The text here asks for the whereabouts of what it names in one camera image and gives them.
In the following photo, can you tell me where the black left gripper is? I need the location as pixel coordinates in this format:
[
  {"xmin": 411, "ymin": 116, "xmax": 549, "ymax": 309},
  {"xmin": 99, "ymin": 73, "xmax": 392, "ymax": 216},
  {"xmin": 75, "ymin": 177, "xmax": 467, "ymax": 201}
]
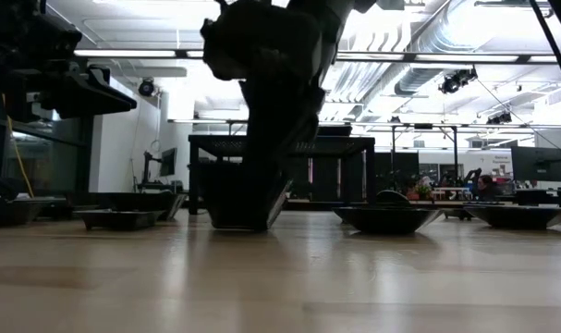
[{"xmin": 0, "ymin": 12, "xmax": 139, "ymax": 125}]

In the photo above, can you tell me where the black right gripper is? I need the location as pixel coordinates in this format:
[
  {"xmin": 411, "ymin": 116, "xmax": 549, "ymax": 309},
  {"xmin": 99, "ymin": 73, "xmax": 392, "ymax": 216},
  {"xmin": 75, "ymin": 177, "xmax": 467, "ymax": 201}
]
[{"xmin": 224, "ymin": 0, "xmax": 325, "ymax": 228}]

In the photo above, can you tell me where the black wavy square dish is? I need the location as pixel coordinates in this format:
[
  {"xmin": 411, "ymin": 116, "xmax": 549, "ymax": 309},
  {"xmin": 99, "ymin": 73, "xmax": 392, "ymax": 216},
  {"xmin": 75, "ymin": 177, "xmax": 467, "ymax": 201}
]
[
  {"xmin": 99, "ymin": 191, "xmax": 188, "ymax": 221},
  {"xmin": 316, "ymin": 125, "xmax": 354, "ymax": 137}
]

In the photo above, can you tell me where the small black square dish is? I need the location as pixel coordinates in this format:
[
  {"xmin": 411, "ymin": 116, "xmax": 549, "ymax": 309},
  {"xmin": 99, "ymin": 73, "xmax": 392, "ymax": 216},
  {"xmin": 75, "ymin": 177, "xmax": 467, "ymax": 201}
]
[
  {"xmin": 199, "ymin": 161, "xmax": 294, "ymax": 232},
  {"xmin": 74, "ymin": 209, "xmax": 165, "ymax": 231}
]

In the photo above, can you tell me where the black round dish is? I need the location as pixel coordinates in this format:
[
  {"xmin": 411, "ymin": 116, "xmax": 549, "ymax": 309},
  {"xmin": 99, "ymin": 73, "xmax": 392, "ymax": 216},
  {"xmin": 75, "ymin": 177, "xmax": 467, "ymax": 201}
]
[{"xmin": 0, "ymin": 196, "xmax": 55, "ymax": 228}]

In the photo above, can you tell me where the black leaf-shaped dish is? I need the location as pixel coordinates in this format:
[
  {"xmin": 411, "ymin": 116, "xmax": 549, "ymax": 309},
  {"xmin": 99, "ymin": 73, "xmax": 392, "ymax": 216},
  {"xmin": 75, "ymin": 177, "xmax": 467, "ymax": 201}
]
[
  {"xmin": 332, "ymin": 205, "xmax": 444, "ymax": 235},
  {"xmin": 463, "ymin": 204, "xmax": 561, "ymax": 231}
]

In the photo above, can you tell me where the long white light bar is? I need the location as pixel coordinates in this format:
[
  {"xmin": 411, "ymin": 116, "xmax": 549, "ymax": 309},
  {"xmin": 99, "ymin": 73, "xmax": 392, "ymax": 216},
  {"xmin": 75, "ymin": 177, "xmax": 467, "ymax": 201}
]
[{"xmin": 74, "ymin": 48, "xmax": 561, "ymax": 65}]

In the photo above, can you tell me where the black perforated metal shelf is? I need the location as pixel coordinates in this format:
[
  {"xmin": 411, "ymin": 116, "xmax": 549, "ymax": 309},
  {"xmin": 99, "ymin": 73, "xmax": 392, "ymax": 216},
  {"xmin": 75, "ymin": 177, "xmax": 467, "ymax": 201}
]
[{"xmin": 188, "ymin": 133, "xmax": 378, "ymax": 218}]

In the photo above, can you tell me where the green potted plant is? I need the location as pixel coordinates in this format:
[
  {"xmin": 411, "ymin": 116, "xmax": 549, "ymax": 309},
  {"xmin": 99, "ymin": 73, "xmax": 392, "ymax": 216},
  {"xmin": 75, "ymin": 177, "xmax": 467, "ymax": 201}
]
[{"xmin": 414, "ymin": 182, "xmax": 434, "ymax": 201}]

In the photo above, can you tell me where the black ceiling spotlight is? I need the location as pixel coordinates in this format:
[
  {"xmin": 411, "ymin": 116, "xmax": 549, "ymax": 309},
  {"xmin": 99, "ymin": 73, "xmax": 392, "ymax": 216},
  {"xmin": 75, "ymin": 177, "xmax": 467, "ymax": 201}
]
[{"xmin": 438, "ymin": 67, "xmax": 479, "ymax": 95}]

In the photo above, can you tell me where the person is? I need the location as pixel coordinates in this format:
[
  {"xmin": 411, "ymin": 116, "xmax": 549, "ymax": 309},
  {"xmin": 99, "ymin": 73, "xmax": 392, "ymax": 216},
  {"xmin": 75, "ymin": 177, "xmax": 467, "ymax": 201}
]
[{"xmin": 476, "ymin": 174, "xmax": 504, "ymax": 201}]

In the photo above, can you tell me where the large black computer monitor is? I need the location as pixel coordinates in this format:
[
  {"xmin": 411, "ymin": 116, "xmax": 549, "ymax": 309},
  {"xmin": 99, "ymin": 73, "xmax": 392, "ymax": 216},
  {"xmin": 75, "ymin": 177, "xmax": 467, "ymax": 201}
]
[{"xmin": 510, "ymin": 145, "xmax": 561, "ymax": 183}]

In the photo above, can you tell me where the black aluminium table frame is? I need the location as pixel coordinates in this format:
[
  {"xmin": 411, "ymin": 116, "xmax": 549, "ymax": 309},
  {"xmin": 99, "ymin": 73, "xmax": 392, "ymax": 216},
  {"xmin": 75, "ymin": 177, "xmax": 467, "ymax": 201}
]
[{"xmin": 182, "ymin": 198, "xmax": 561, "ymax": 222}]

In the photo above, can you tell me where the yellow cable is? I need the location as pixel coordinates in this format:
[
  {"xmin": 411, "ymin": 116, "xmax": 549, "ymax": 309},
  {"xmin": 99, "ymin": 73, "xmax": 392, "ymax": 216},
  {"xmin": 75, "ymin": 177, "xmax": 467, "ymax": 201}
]
[{"xmin": 1, "ymin": 92, "xmax": 35, "ymax": 200}]

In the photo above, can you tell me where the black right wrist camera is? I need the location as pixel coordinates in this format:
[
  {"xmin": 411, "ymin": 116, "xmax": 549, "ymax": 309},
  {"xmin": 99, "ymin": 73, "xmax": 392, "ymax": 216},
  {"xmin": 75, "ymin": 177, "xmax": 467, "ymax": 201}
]
[{"xmin": 200, "ymin": 17, "xmax": 244, "ymax": 80}]

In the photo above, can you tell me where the black curved handle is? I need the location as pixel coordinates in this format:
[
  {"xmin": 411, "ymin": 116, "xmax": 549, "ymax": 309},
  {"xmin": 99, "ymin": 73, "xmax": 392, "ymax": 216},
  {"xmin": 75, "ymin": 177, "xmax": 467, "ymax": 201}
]
[{"xmin": 376, "ymin": 188, "xmax": 411, "ymax": 208}]

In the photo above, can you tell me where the black metal background frame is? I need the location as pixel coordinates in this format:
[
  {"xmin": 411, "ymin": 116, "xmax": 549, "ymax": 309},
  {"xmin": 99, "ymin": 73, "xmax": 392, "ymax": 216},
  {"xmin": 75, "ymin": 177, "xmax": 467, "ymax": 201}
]
[{"xmin": 167, "ymin": 117, "xmax": 561, "ymax": 198}]

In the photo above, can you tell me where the thin black diagonal cable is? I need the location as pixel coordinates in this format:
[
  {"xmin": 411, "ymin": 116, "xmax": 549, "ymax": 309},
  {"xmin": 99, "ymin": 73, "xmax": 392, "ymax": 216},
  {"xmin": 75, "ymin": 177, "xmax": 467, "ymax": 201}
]
[{"xmin": 476, "ymin": 78, "xmax": 561, "ymax": 161}]

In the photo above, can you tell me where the white wall sign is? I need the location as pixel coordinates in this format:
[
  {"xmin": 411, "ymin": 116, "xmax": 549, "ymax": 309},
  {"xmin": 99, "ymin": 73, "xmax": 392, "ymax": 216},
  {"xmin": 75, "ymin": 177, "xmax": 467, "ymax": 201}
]
[{"xmin": 490, "ymin": 151, "xmax": 515, "ymax": 168}]

